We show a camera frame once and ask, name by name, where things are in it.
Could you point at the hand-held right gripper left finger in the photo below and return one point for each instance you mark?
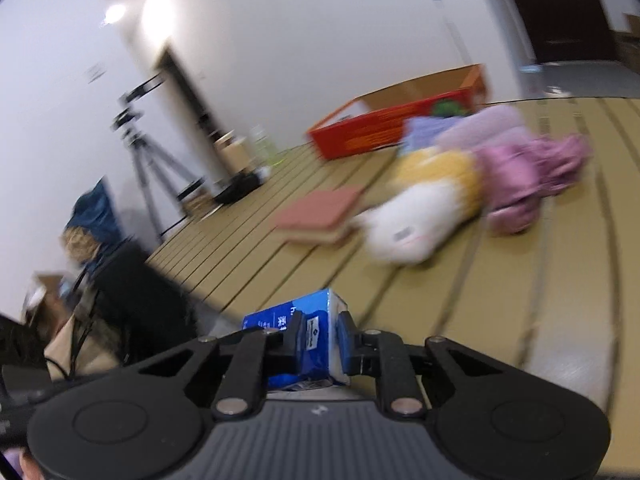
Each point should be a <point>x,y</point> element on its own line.
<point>292,341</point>

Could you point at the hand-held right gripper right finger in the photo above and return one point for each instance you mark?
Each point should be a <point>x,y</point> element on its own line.
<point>346,342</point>

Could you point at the blue paper carton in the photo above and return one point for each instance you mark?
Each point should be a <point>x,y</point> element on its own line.
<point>320,320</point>

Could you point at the red cardboard box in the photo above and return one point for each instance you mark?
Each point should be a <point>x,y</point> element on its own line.
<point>370,127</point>

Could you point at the pink square pad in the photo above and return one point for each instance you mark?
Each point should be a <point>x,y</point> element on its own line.
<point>320,207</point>

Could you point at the white and yellow plush toy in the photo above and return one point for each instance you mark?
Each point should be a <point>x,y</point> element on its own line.
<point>425,210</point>

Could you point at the black chair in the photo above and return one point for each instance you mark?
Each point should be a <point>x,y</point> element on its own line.
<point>140,305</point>

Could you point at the black bag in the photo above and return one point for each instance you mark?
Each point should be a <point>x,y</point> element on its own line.
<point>239,189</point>

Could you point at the small brown cardboard box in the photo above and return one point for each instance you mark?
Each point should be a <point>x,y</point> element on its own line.
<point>234,156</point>

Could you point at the blue purple cloth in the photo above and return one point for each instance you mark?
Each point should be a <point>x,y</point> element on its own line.
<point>422,132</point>

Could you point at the blue bag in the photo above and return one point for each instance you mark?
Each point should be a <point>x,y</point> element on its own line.
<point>97,212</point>

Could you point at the pink garment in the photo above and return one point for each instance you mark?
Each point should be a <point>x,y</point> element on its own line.
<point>525,175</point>

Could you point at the light purple plush toy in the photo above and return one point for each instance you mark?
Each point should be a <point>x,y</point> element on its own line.
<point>482,122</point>

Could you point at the dark brown door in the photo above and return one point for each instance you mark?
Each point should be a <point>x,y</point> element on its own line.
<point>560,10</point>

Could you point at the camera tripod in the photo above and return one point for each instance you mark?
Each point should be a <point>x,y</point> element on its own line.
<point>145,160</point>

